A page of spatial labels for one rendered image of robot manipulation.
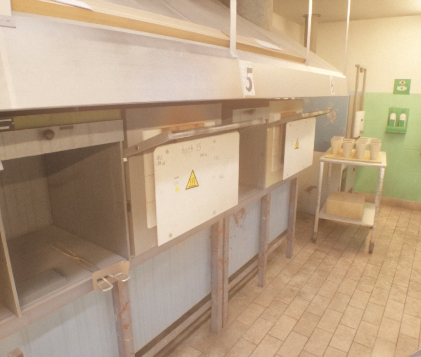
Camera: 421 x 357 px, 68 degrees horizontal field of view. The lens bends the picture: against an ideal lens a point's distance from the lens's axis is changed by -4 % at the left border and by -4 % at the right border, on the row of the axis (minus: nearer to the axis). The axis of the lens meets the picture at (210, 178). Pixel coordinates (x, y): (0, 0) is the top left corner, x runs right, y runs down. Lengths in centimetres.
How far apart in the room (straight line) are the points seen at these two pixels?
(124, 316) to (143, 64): 105
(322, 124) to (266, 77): 261
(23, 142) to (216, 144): 83
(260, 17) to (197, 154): 147
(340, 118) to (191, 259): 271
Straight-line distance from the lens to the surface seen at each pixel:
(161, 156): 124
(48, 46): 78
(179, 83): 102
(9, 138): 103
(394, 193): 508
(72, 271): 139
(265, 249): 260
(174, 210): 134
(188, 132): 117
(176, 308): 191
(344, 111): 401
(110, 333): 161
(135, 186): 134
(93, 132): 116
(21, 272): 147
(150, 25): 103
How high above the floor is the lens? 153
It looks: 15 degrees down
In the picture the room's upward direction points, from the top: straight up
